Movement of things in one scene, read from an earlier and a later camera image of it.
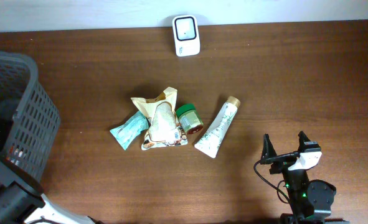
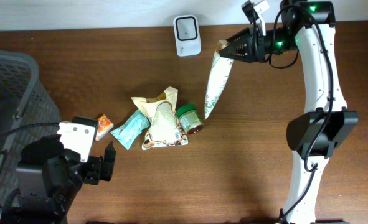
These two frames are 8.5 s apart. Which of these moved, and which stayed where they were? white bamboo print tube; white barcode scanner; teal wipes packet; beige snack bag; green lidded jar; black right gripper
Moved: black right gripper; white bamboo print tube
Stayed: white barcode scanner; beige snack bag; teal wipes packet; green lidded jar
